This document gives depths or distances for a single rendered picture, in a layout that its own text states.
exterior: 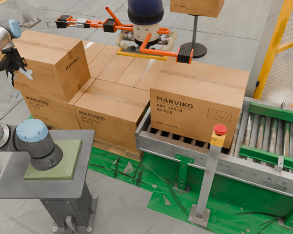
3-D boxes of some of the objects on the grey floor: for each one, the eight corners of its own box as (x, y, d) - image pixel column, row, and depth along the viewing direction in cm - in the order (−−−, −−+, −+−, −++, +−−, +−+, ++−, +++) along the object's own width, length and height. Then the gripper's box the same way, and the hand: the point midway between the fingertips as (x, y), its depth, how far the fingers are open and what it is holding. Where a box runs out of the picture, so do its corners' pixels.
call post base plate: (210, 210, 212) (211, 208, 210) (206, 227, 202) (206, 225, 200) (192, 203, 216) (192, 202, 214) (187, 220, 207) (187, 218, 205)
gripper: (26, 42, 147) (42, 76, 153) (1, 53, 154) (17, 84, 160) (16, 45, 140) (33, 80, 146) (-10, 56, 146) (7, 89, 153)
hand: (22, 84), depth 151 cm, fingers open, 14 cm apart
